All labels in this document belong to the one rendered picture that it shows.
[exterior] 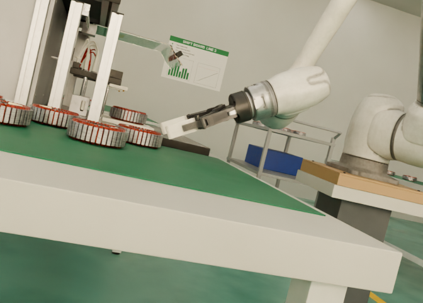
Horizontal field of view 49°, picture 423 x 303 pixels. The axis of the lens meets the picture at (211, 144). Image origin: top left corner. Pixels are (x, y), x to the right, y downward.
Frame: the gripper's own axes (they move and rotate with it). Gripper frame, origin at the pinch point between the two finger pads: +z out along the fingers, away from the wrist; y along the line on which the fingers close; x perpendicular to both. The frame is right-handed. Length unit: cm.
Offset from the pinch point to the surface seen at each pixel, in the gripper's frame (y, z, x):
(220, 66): -572, -149, -11
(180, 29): -569, -106, -77
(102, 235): 65, 15, 2
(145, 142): 5.4, 6.2, 0.8
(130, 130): 4.7, 8.6, -2.7
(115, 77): -29.5, 7.8, -16.3
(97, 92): -12.1, 13.5, -13.2
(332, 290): 60, -8, 18
